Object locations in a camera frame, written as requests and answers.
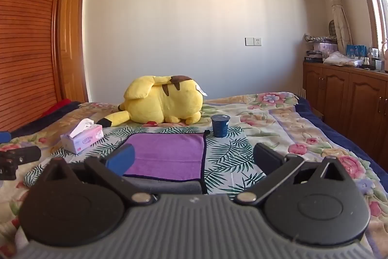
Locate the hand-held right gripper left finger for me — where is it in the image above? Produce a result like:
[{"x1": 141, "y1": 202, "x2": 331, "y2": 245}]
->
[{"x1": 39, "y1": 144, "x2": 152, "y2": 207}]

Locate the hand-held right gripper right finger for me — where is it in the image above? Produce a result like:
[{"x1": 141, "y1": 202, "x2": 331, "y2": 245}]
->
[{"x1": 235, "y1": 143, "x2": 350, "y2": 206}]

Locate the purple towel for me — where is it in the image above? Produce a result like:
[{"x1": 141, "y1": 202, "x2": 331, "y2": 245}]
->
[{"x1": 123, "y1": 132, "x2": 208, "y2": 184}]

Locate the leaf print cloth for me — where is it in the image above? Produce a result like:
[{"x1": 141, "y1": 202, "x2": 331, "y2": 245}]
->
[{"x1": 24, "y1": 125, "x2": 268, "y2": 196}]

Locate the pink tissue box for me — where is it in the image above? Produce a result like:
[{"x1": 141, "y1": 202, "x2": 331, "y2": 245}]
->
[{"x1": 60, "y1": 118, "x2": 104, "y2": 154}]

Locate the dark blue cup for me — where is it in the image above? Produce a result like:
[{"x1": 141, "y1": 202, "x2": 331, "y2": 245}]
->
[{"x1": 211, "y1": 115, "x2": 231, "y2": 138}]

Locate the red cloth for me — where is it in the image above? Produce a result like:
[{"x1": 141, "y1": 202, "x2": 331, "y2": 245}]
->
[{"x1": 41, "y1": 99, "x2": 72, "y2": 117}]

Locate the yellow plush toy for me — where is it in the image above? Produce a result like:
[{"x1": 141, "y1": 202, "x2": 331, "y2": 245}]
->
[{"x1": 96, "y1": 75, "x2": 208, "y2": 128}]

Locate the wooden cabinet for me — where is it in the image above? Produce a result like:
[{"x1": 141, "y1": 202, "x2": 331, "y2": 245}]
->
[{"x1": 302, "y1": 60, "x2": 388, "y2": 163}]

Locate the wooden slatted wardrobe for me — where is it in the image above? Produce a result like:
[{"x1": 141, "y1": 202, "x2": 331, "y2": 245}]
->
[{"x1": 0, "y1": 0, "x2": 72, "y2": 133}]

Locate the stack of books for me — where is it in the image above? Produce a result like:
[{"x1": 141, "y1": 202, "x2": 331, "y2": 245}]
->
[{"x1": 305, "y1": 50, "x2": 324, "y2": 63}]

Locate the white plastic bag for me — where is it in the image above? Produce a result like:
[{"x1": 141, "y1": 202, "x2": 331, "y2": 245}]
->
[{"x1": 323, "y1": 51, "x2": 362, "y2": 67}]

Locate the wooden door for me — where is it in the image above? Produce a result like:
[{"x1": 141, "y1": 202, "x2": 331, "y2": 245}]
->
[{"x1": 58, "y1": 0, "x2": 89, "y2": 104}]

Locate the clear plastic storage box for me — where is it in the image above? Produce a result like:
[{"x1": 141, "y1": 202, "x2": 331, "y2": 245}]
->
[{"x1": 313, "y1": 42, "x2": 339, "y2": 54}]

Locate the blue carton box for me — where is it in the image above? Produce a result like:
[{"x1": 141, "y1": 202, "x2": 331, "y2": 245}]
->
[{"x1": 346, "y1": 44, "x2": 367, "y2": 58}]

